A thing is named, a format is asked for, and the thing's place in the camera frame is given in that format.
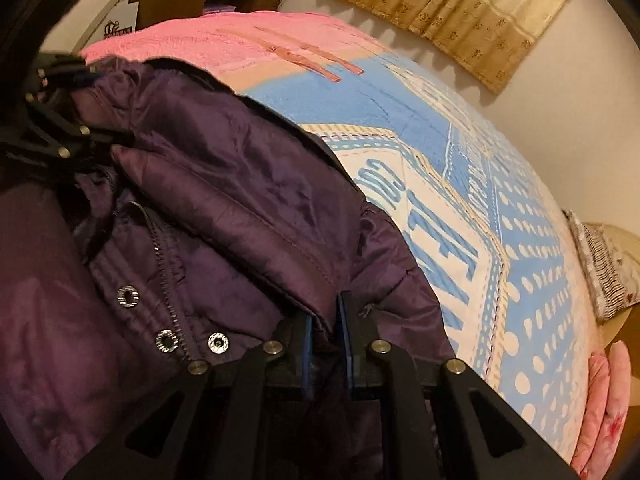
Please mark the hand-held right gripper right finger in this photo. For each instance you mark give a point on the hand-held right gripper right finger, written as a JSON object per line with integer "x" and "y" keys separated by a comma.
{"x": 345, "y": 340}

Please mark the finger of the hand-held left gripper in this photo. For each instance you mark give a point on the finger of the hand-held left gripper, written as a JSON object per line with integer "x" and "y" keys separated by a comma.
{"x": 60, "y": 67}
{"x": 75, "y": 132}

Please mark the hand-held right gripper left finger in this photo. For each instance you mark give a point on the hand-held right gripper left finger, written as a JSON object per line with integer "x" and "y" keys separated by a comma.
{"x": 306, "y": 355}

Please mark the purple quilted jacket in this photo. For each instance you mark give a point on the purple quilted jacket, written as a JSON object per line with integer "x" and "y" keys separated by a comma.
{"x": 225, "y": 170}

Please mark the white paper bag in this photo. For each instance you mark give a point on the white paper bag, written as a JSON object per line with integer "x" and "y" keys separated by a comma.
{"x": 120, "y": 20}

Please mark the purple box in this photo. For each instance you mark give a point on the purple box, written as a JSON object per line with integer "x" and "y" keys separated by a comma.
{"x": 220, "y": 8}

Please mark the bed with pink blue sheet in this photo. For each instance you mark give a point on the bed with pink blue sheet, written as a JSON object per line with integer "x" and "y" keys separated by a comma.
{"x": 475, "y": 185}

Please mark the pink folded quilt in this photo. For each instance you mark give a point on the pink folded quilt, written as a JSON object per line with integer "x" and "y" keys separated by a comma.
{"x": 605, "y": 400}

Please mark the striped floral pillow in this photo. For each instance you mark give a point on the striped floral pillow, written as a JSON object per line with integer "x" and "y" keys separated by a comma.
{"x": 605, "y": 270}

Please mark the beige patterned curtain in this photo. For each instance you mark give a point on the beige patterned curtain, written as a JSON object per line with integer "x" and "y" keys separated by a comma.
{"x": 450, "y": 5}

